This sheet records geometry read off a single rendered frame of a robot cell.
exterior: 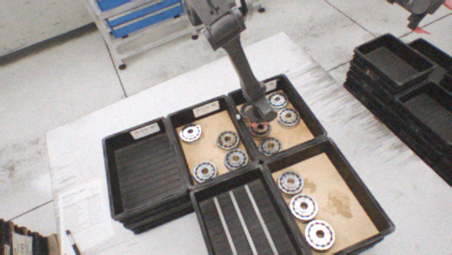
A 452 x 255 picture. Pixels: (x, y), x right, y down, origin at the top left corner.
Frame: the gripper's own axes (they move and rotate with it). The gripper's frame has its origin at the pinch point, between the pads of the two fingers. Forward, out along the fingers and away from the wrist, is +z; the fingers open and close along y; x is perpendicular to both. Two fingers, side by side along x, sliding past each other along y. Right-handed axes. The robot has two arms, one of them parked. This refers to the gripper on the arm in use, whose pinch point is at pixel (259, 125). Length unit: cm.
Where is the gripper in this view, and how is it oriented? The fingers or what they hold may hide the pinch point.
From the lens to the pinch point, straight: 130.3
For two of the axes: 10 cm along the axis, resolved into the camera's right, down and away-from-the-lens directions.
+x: -3.2, -7.5, 5.8
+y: 9.4, -3.3, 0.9
